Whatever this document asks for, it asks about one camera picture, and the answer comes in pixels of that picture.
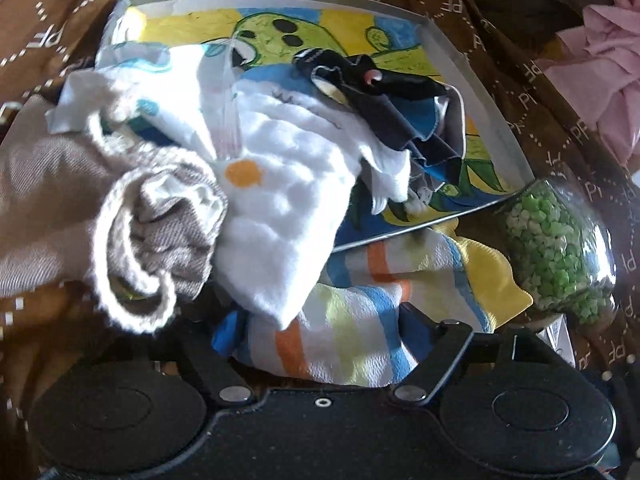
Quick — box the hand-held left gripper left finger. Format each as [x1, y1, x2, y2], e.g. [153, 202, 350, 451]
[70, 310, 257, 407]

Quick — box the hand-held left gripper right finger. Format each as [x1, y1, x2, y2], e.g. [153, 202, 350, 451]
[390, 305, 592, 407]

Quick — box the striped towel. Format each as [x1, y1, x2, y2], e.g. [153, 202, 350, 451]
[212, 229, 535, 390]

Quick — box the white muslin cloth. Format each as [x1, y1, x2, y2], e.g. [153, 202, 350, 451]
[199, 79, 412, 332]

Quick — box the beige canvas bag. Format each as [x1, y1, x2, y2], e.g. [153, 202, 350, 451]
[0, 94, 232, 335]

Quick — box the dark navy cloth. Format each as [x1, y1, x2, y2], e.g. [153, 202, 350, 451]
[350, 85, 468, 183]

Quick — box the white cloth with teal print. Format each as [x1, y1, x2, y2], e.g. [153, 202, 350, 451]
[45, 40, 241, 161]

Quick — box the black plush toy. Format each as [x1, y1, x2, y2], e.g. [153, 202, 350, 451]
[291, 48, 449, 107]

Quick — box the grey tray with cartoon drawing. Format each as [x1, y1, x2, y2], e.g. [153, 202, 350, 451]
[102, 0, 537, 253]

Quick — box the small white box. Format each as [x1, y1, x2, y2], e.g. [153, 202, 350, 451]
[542, 317, 577, 367]

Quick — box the glass jar of green stars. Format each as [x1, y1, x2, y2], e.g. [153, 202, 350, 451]
[491, 176, 622, 332]

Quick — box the pink cloth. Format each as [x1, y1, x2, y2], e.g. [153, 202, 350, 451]
[541, 0, 640, 167]

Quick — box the brown printed blanket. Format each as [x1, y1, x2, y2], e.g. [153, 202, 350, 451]
[0, 0, 640, 480]

